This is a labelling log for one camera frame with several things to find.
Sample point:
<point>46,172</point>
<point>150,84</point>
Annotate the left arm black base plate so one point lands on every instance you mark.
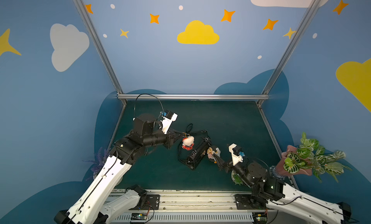
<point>148,200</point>

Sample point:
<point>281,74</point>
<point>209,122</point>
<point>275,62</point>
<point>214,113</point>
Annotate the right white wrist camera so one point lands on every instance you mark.
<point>237,154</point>

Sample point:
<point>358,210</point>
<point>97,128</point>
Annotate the small green plant white pot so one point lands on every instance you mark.
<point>236,178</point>

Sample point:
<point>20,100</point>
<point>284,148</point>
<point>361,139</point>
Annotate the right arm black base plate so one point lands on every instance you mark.
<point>247,202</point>

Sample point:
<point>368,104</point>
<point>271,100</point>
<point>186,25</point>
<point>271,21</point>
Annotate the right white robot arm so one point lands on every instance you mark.
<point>278,195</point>

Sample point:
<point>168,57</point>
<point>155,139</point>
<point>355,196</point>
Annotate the penguin plush with straw hat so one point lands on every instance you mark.
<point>211,151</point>

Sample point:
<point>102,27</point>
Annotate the aluminium right frame post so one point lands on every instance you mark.
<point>302,27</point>

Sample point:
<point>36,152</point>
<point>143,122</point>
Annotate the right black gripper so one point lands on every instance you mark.
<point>228,167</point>

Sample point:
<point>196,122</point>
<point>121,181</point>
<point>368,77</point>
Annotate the pink vase with green leaves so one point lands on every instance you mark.
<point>309,158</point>

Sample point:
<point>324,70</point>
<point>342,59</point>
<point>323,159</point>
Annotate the right green circuit board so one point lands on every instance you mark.
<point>259,218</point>

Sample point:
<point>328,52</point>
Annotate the lavender plant in white pot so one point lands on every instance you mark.
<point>97,164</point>

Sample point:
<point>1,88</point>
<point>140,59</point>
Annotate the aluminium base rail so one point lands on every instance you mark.
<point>195,207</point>

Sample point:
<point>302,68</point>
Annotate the aluminium frame post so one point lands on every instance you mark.
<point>302,27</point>
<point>84,14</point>

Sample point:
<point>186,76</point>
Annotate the green circuit board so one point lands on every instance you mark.
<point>138,217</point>
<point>259,218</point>

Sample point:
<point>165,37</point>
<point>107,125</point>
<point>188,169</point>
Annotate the aluminium back frame bar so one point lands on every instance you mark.
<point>193,97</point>

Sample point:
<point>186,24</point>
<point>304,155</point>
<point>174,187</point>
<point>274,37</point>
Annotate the black crocodile leather handbag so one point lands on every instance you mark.
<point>193,157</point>

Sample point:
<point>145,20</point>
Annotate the aluminium left frame post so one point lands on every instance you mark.
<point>84,14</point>

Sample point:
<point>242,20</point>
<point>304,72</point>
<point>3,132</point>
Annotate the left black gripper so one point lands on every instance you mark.
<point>169,140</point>

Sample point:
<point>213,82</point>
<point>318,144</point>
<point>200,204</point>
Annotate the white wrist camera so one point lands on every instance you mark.
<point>237,154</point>
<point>167,118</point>

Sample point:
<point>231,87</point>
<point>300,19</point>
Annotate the white red plush charm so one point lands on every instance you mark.
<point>188,143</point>

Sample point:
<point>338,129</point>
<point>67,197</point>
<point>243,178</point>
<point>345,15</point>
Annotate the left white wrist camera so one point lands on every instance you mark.
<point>167,118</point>

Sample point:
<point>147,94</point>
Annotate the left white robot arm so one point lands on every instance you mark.
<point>90,208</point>

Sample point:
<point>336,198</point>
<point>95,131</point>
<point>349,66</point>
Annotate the left green circuit board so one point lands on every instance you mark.
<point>138,217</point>

